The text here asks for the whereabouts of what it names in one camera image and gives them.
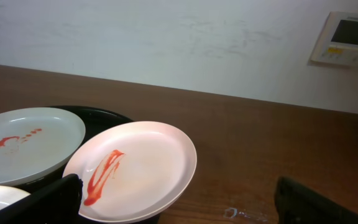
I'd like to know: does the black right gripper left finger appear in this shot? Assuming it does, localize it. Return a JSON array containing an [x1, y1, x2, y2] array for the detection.
[[0, 174, 83, 224]]

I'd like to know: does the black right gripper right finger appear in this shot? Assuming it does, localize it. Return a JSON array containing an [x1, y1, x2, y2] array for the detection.
[[274, 177, 358, 224]]

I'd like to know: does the grey-white plate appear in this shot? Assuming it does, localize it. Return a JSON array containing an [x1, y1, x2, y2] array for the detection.
[[0, 107, 86, 186]]

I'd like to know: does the pink-white plate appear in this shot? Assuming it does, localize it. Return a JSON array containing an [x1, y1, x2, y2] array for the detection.
[[63, 121, 197, 223]]

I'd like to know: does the round black serving tray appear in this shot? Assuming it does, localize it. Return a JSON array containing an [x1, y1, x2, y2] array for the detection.
[[14, 105, 161, 224]]

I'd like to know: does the white wall control panel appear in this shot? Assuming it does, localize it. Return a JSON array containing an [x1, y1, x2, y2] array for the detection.
[[310, 11, 358, 67]]

